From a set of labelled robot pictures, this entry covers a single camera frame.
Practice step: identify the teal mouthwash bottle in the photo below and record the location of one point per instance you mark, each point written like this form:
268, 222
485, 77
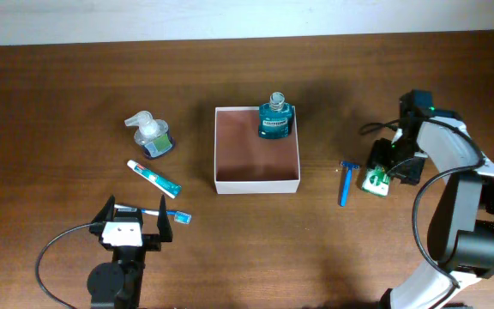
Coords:
275, 117

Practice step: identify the purple foam soap pump bottle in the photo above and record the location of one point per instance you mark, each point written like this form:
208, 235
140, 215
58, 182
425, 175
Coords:
152, 135

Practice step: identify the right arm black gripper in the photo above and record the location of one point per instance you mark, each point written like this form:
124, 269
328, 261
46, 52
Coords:
377, 153

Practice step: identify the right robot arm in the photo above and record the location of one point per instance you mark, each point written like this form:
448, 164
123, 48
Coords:
453, 212

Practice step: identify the blue disposable razor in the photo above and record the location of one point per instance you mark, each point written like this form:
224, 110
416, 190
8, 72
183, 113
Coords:
350, 167

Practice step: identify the green white toothpaste tube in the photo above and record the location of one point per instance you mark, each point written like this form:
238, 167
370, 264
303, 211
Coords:
165, 185

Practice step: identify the blue white toothbrush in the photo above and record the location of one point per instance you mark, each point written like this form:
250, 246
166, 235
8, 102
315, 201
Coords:
178, 216

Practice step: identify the pink white box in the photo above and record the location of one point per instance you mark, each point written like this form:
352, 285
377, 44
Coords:
245, 163

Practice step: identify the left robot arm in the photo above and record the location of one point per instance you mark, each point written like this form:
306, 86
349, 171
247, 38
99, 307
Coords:
117, 284

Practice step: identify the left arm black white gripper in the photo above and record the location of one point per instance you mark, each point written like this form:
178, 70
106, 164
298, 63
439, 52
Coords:
153, 242

